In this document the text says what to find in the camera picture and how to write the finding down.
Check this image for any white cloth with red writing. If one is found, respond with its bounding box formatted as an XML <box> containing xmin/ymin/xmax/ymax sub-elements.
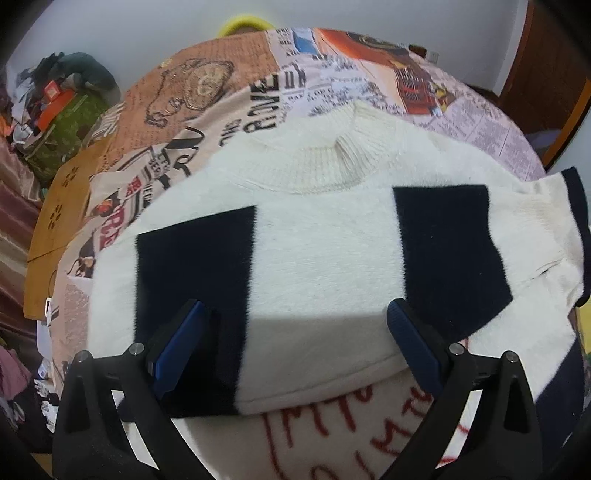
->
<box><xmin>120</xmin><ymin>337</ymin><xmax>490</xmax><ymax>480</ymax></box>

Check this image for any grey-green cloth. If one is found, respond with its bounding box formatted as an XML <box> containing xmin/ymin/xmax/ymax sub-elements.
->
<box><xmin>51</xmin><ymin>52</ymin><xmax>122</xmax><ymax>100</ymax></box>

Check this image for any green patterned bag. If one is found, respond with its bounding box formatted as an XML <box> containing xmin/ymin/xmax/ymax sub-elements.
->
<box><xmin>23</xmin><ymin>92</ymin><xmax>112</xmax><ymax>185</ymax></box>

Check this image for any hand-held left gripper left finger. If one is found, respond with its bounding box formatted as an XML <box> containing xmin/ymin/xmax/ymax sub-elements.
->
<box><xmin>52</xmin><ymin>299</ymin><xmax>218</xmax><ymax>480</ymax></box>

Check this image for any flat brown cardboard box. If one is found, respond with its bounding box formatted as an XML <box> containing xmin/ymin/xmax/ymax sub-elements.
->
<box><xmin>25</xmin><ymin>138</ymin><xmax>116</xmax><ymax>319</ymax></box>

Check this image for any pile of papers and packets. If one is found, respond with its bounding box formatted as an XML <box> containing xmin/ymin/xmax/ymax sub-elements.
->
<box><xmin>7</xmin><ymin>55</ymin><xmax>65</xmax><ymax>144</ymax></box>

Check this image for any brown wooden door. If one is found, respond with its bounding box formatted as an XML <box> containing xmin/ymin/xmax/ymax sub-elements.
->
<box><xmin>499</xmin><ymin>0</ymin><xmax>591</xmax><ymax>171</ymax></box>

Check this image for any yellow hoop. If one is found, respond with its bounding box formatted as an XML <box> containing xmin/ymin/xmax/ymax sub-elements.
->
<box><xmin>218</xmin><ymin>15</ymin><xmax>273</xmax><ymax>38</ymax></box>

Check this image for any white and navy knit sweater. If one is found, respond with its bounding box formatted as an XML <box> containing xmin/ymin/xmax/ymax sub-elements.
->
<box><xmin>87</xmin><ymin>102</ymin><xmax>591</xmax><ymax>416</ymax></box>

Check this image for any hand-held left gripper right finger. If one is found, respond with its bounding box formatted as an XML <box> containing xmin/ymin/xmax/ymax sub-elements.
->
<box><xmin>387</xmin><ymin>299</ymin><xmax>543</xmax><ymax>480</ymax></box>

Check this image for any floor clutter pile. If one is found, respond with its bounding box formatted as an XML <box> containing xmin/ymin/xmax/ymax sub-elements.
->
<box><xmin>0</xmin><ymin>318</ymin><xmax>63</xmax><ymax>448</ymax></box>

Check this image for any striped pink curtain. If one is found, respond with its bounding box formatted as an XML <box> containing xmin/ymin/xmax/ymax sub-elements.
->
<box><xmin>0</xmin><ymin>83</ymin><xmax>42</xmax><ymax>352</ymax></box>

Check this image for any orange box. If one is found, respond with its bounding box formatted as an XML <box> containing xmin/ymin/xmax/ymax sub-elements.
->
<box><xmin>37</xmin><ymin>80</ymin><xmax>75</xmax><ymax>130</ymax></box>

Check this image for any pink cloth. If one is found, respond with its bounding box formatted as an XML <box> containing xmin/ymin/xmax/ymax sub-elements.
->
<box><xmin>0</xmin><ymin>346</ymin><xmax>34</xmax><ymax>402</ymax></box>

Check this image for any newspaper print blanket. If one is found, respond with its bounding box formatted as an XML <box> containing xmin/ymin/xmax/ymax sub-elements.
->
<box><xmin>48</xmin><ymin>27</ymin><xmax>550</xmax><ymax>416</ymax></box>

